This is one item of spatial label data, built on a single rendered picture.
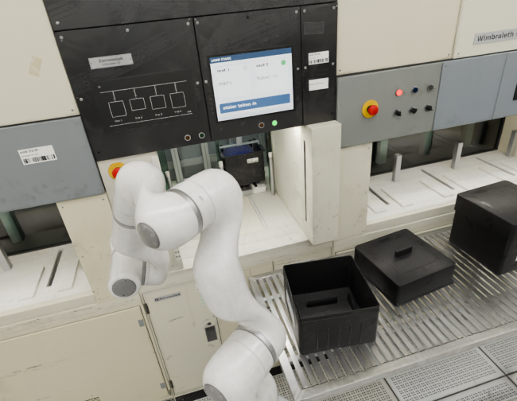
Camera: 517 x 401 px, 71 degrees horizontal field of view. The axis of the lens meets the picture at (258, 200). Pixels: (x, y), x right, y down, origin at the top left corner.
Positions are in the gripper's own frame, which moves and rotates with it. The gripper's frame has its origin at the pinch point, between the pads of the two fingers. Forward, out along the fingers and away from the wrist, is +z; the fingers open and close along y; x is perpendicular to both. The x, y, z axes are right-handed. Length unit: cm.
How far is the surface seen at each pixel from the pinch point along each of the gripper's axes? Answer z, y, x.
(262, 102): 12, 53, 31
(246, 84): 12, 49, 38
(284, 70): 12, 62, 41
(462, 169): 42, 177, -33
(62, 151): 11.6, -14.7, 25.8
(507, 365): -22, 168, -120
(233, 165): 64, 49, -14
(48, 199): 11.6, -24.4, 10.3
